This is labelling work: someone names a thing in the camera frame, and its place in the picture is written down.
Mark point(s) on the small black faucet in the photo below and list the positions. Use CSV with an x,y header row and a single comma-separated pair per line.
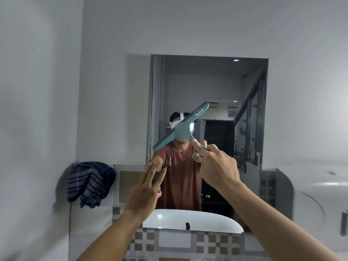
x,y
187,226

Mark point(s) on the person's left hand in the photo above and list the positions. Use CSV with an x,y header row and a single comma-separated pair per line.
x,y
142,195

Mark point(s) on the white ceramic sink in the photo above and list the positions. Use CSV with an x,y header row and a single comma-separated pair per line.
x,y
165,218

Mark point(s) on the person's right hand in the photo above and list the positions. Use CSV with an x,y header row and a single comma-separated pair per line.
x,y
220,171

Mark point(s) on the teal window squeegee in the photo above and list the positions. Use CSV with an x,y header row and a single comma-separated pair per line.
x,y
181,128

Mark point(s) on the person's right forearm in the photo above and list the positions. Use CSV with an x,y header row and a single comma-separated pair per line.
x,y
272,228

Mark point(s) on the rectangular wall mirror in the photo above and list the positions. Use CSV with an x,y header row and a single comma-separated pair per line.
x,y
217,78

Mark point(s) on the person's right middle finger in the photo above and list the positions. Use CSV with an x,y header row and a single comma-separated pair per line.
x,y
215,151

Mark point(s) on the person's right thumb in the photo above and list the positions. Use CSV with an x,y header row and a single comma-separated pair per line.
x,y
197,157

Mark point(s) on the person's left thumb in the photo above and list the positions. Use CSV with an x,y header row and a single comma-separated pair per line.
x,y
158,195

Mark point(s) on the white water heater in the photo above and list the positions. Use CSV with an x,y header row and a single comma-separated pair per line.
x,y
312,192

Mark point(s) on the person's left forearm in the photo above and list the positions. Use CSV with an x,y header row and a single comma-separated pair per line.
x,y
111,239

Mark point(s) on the blue striped towel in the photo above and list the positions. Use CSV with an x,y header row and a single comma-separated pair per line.
x,y
91,182

